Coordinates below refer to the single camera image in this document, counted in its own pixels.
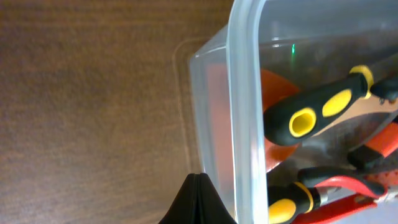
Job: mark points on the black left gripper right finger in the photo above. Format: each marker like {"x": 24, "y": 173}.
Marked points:
{"x": 210, "y": 209}

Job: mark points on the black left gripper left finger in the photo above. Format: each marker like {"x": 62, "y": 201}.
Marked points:
{"x": 182, "y": 209}

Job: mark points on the yellow black screwdriver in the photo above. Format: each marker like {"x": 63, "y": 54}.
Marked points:
{"x": 286, "y": 203}

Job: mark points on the metal file yellow black handle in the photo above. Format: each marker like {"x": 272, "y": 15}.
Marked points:
{"x": 291, "y": 115}

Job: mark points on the clear plastic container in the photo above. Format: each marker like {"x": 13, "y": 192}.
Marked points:
{"x": 308, "y": 42}

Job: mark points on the orange cutting pliers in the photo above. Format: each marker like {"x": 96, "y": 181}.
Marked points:
{"x": 341, "y": 193}

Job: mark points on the orange long nose pliers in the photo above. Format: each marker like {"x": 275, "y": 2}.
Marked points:
{"x": 381, "y": 145}

